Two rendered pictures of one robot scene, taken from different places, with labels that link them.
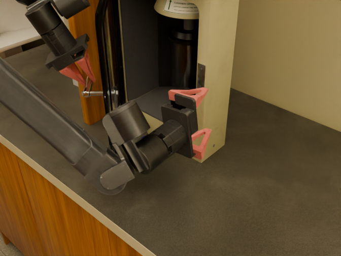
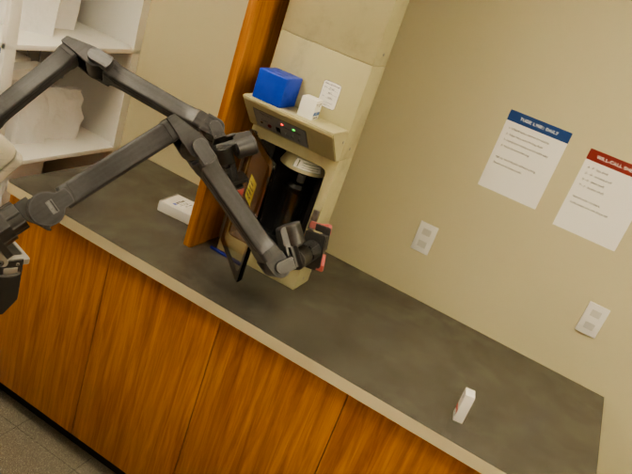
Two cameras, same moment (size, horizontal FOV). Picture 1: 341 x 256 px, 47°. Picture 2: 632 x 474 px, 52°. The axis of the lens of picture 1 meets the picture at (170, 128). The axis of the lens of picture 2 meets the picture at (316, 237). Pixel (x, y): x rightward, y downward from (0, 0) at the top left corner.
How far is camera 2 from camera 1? 1.19 m
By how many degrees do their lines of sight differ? 24
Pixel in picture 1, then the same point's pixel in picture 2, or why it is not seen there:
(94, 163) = (274, 255)
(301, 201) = (370, 323)
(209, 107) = not seen: hidden behind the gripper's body
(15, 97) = (236, 204)
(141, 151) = (301, 253)
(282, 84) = (349, 242)
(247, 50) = not seen: hidden behind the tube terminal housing
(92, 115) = (195, 238)
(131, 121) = (298, 233)
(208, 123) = not seen: hidden behind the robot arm
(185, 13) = (309, 171)
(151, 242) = (272, 331)
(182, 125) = (320, 244)
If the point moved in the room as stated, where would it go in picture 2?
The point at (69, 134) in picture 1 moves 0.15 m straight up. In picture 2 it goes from (261, 234) to (277, 182)
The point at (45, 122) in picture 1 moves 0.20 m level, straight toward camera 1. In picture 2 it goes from (250, 223) to (291, 263)
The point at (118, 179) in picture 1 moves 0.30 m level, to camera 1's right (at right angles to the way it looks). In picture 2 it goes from (287, 267) to (386, 284)
